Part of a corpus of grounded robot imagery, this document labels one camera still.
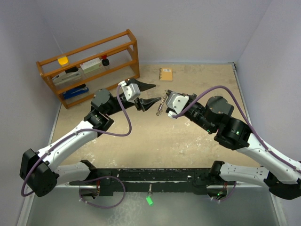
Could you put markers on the wooden shelf rack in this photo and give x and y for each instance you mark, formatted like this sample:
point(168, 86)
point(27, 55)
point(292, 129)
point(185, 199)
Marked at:
point(122, 52)

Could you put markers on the yellow cap container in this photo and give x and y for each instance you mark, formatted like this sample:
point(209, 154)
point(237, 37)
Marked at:
point(63, 61)

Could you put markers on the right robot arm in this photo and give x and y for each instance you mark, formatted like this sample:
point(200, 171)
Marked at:
point(279, 173)

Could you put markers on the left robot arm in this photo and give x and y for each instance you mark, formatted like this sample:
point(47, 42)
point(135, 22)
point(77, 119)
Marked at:
point(40, 169)

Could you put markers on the bunch of metal keys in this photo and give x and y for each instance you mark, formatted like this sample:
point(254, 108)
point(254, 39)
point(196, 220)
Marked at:
point(159, 110)

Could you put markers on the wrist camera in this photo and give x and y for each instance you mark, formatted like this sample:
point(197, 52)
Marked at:
point(175, 103)
point(130, 89)

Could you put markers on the white box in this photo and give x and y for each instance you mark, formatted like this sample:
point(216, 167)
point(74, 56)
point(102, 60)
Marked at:
point(91, 65)

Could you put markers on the blue stapler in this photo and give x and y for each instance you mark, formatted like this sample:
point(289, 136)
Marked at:
point(81, 89)

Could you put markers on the brown spiral notebook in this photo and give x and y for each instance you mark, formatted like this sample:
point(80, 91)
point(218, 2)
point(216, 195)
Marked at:
point(166, 74)

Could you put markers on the white black stapler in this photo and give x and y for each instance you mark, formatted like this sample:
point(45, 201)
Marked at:
point(67, 77)

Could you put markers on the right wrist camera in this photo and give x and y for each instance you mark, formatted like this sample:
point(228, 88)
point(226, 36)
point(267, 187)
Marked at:
point(175, 103)

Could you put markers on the black base frame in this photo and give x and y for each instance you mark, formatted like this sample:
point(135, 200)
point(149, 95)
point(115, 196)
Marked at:
point(200, 181)

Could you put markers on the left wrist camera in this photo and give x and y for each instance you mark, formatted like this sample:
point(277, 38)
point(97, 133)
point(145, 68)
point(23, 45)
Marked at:
point(130, 89)

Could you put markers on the green key tag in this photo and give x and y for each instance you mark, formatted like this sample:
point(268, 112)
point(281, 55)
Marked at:
point(149, 196)

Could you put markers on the red black bottle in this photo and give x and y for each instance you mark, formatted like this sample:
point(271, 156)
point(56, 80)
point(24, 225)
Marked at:
point(105, 61)

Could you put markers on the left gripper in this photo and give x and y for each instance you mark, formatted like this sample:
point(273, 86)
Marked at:
point(143, 103)

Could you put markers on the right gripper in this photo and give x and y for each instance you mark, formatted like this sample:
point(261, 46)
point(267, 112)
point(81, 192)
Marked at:
point(193, 96)

